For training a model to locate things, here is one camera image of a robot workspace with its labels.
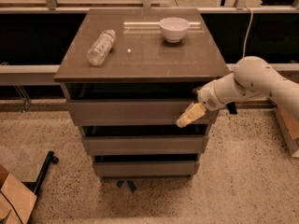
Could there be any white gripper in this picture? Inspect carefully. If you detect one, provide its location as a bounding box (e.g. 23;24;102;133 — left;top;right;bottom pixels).
177;80;225;128

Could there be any grey top drawer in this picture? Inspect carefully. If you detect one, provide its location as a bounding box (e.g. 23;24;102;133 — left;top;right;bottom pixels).
65;98;219;127

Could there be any grey drawer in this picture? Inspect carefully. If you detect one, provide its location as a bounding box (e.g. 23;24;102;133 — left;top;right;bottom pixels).
93;161;199;177
82;135;208;156
65;98;219;127

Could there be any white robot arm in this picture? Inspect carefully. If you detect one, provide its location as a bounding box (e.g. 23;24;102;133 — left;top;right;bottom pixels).
177;56;299;128

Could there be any grey bottom drawer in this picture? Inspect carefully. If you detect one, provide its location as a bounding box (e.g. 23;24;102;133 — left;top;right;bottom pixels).
93;161;199;177

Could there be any grey drawer cabinet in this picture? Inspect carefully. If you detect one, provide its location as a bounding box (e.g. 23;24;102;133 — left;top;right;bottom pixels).
53;7;233;181

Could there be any grey middle drawer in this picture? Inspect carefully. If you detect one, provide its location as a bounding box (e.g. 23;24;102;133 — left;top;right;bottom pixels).
82;135;208;156

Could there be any white ceramic bowl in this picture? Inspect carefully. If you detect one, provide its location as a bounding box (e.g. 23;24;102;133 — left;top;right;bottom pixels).
159;17;190;43

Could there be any clear plastic water bottle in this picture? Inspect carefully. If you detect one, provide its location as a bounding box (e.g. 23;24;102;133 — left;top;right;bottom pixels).
87;30;116;66

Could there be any black wheeled stand leg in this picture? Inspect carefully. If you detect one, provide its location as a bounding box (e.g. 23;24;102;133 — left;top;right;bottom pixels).
23;151;59;195

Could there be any brown cardboard box left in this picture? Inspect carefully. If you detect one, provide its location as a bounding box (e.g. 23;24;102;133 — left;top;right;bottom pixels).
0;164;36;224

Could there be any white cable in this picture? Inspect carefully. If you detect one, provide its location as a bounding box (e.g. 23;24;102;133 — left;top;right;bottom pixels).
242;5;254;60

